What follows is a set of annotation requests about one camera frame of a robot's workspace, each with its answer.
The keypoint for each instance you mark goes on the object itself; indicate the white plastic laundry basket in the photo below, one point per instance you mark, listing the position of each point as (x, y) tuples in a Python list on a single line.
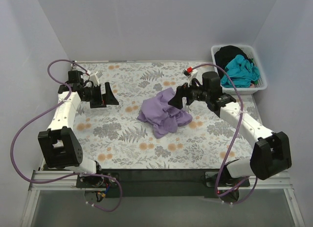
[(252, 54)]

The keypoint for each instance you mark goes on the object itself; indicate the aluminium frame rail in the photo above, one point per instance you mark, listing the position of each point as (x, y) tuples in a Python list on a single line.
[(55, 201)]

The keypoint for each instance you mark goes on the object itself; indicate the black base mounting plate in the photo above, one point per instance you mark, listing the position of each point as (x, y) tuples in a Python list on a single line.
[(158, 182)]

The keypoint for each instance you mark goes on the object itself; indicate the teal t shirt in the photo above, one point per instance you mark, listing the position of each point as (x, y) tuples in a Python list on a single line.
[(242, 72)]

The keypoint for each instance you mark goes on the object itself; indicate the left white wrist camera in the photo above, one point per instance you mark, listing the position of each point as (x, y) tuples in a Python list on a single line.
[(94, 78)]

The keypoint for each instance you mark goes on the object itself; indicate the green garment in basket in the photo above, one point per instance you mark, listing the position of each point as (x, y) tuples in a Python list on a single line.
[(252, 84)]

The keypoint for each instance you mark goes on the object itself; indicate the black t shirt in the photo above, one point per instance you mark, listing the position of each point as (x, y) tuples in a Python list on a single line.
[(226, 54)]

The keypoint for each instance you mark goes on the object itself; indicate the floral patterned table mat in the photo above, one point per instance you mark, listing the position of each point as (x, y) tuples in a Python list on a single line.
[(115, 138)]

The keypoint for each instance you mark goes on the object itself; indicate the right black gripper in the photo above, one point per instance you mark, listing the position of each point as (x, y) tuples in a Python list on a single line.
[(185, 95)]

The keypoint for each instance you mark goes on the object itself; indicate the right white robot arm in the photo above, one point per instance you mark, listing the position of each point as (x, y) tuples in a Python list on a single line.
[(270, 151)]

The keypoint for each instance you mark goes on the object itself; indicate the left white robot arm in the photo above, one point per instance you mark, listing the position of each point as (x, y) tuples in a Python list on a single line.
[(60, 147)]

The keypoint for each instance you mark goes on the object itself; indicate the purple t shirt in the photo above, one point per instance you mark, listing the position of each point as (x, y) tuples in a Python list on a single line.
[(161, 116)]

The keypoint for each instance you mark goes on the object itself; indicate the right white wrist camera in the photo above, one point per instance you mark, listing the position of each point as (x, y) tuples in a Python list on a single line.
[(190, 73)]

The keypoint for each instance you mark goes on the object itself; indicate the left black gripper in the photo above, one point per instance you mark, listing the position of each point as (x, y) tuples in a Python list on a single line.
[(98, 96)]

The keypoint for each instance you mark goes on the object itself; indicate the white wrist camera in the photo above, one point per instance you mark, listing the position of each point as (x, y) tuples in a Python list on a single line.
[(190, 73), (94, 78)]

